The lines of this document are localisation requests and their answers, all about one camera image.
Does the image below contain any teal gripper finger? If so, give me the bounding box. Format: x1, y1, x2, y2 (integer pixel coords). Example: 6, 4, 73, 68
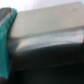
0, 8, 17, 78

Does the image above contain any black kcup holder drawer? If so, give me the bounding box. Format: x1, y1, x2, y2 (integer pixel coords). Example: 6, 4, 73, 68
7, 2, 84, 84

